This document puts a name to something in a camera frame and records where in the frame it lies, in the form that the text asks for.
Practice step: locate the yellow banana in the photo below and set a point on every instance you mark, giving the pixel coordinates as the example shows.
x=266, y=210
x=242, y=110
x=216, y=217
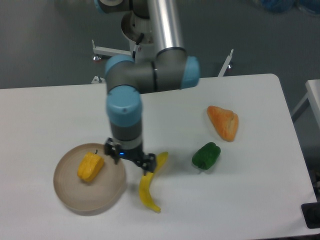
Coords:
x=145, y=183

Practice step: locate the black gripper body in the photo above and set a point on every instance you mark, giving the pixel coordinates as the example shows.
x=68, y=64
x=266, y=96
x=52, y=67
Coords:
x=135, y=155

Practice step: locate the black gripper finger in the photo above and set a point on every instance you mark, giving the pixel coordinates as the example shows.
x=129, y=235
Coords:
x=112, y=149
x=147, y=162

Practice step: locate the beige round plate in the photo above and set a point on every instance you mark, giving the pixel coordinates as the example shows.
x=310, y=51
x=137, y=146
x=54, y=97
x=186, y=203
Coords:
x=88, y=198

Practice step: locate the orange bread wedge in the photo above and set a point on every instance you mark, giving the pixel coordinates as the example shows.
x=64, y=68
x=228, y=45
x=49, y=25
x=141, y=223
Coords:
x=225, y=122

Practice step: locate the green bell pepper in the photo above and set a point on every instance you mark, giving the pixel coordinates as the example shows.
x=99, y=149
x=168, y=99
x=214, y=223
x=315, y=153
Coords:
x=206, y=156

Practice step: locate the blue object top right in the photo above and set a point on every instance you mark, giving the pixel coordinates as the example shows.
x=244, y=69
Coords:
x=309, y=7

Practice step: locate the black device at table edge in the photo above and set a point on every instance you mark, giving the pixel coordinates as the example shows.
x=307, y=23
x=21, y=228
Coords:
x=311, y=214

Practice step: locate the yellow bell pepper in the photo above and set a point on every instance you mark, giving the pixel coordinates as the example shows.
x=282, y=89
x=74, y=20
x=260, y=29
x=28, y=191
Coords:
x=90, y=166

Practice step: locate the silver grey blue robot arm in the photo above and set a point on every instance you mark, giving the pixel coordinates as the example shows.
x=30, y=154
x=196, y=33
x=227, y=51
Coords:
x=126, y=79

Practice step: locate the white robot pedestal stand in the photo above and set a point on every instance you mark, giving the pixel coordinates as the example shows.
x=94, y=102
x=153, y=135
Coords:
x=138, y=32

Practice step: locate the white side table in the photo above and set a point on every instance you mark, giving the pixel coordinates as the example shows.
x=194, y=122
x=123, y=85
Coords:
x=306, y=119

